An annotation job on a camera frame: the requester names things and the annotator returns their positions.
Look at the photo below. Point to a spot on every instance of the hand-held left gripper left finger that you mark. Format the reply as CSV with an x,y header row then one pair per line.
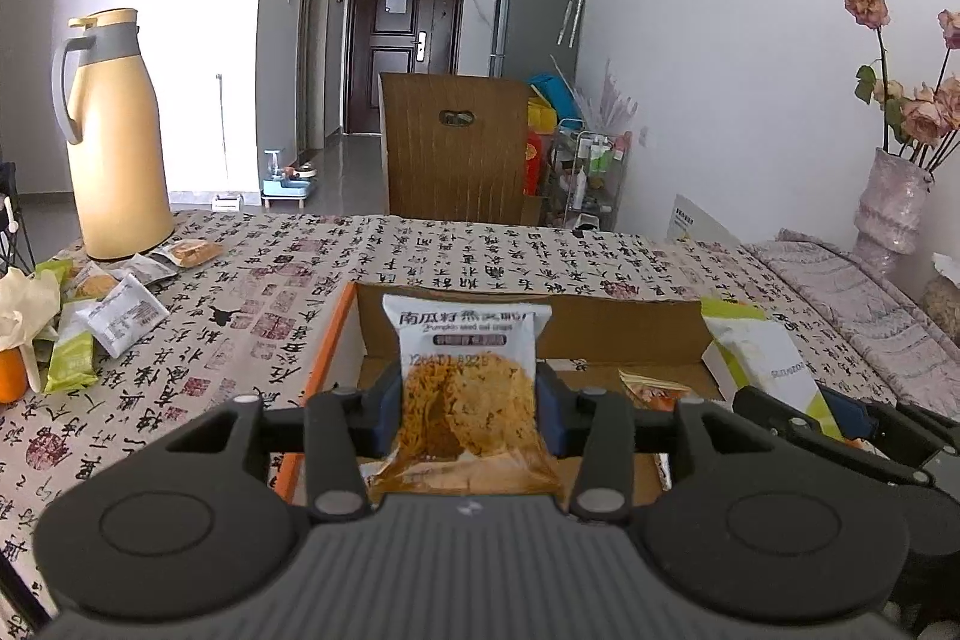
x,y
391,415

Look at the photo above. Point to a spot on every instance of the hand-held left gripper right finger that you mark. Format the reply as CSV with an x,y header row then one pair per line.
x,y
547,415

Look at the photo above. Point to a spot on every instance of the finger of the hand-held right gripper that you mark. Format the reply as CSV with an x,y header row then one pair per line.
x,y
847,415
780,415

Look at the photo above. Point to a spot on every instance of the green white snack packet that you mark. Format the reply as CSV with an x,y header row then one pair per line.
x,y
765,351

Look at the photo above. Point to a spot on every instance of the white oat crisp packet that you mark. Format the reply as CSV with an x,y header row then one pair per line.
x,y
469,385

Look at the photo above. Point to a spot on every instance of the red cardboard box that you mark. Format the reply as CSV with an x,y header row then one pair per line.
x,y
600,329

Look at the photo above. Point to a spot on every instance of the grey folded quilt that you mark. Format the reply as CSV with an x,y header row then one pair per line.
x,y
855,310

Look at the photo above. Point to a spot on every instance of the small orange snack packet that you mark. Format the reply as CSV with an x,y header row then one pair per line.
x,y
652,389

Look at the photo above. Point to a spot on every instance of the clear snack jar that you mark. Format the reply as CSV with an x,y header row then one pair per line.
x,y
943,299

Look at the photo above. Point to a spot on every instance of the white board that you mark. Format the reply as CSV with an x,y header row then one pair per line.
x,y
701,224

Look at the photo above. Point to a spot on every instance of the pink ribbed vase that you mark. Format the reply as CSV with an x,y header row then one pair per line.
x,y
892,205

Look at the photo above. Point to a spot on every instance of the red gift box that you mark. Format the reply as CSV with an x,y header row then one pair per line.
x,y
532,164

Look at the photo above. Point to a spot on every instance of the pet feeder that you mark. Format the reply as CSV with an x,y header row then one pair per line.
x,y
287,183

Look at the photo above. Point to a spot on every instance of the orange cake packet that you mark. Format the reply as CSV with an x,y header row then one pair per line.
x,y
195,252

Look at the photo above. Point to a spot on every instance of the wooden chair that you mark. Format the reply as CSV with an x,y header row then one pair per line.
x,y
454,160

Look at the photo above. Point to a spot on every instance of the white grey snack packet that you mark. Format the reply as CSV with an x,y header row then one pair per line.
x,y
124,314

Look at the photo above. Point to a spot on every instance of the yellow bag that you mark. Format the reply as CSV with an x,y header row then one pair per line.
x,y
541,115

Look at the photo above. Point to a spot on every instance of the white floor mop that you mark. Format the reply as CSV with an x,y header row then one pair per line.
x,y
225,160

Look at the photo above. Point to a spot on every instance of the dried rose bouquet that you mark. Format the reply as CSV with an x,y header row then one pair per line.
x,y
911,100

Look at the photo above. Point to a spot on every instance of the small green snack packet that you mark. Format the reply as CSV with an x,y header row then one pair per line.
x,y
52,272
71,359

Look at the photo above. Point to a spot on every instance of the dried lavender bunch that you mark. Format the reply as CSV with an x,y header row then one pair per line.
x,y
616,96

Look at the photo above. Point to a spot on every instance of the blue bag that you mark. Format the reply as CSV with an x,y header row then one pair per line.
x,y
551,89

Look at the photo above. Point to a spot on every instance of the small cookie packet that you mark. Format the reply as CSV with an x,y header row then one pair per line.
x,y
91,284

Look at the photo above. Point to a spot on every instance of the dark brown door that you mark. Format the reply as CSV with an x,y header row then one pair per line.
x,y
397,48

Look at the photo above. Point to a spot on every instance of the yellow thermos jug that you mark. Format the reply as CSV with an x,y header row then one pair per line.
x,y
116,160

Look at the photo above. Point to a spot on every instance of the cream crumpled paper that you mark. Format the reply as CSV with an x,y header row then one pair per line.
x,y
30,310

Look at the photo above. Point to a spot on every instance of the orange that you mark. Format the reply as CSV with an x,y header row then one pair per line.
x,y
10,377

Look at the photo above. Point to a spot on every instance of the grey refrigerator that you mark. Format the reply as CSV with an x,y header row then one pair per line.
x,y
532,18

